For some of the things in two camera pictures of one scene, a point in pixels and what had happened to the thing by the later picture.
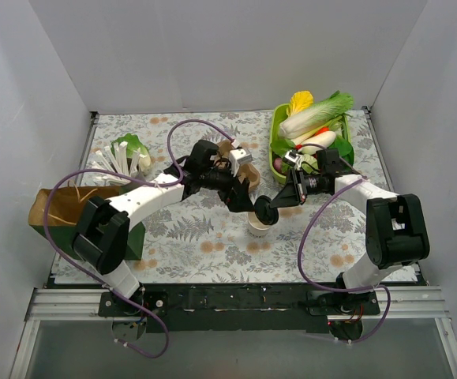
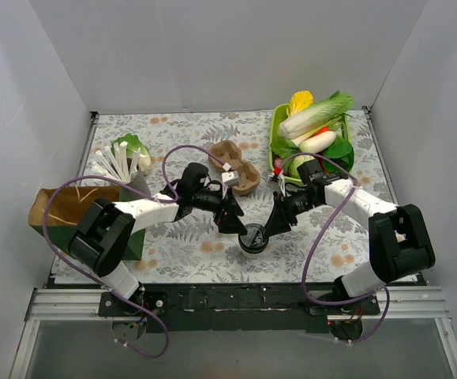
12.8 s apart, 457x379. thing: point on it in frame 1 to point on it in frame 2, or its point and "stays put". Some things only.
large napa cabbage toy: x=318 y=117 stays put
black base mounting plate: x=240 y=308 stays put
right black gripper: x=297 y=190 to x=280 y=209
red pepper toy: x=323 y=129 stays put
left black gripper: x=233 y=189 to x=223 y=209
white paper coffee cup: x=255 y=227 to x=254 y=254
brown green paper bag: x=54 y=214 stays put
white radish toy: x=324 y=139 stays put
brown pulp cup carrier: x=247 y=171 stays put
